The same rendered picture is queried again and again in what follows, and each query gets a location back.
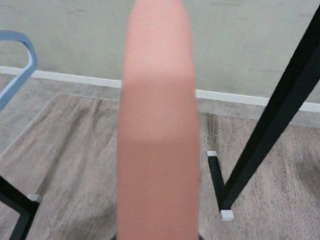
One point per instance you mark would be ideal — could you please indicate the light blue plastic hanger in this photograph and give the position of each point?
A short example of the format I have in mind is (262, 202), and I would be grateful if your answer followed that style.
(22, 77)

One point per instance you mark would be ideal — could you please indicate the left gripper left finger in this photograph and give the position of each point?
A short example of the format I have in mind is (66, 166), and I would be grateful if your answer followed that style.
(114, 237)

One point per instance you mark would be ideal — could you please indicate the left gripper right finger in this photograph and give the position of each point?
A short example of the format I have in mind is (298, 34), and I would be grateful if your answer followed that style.
(200, 237)

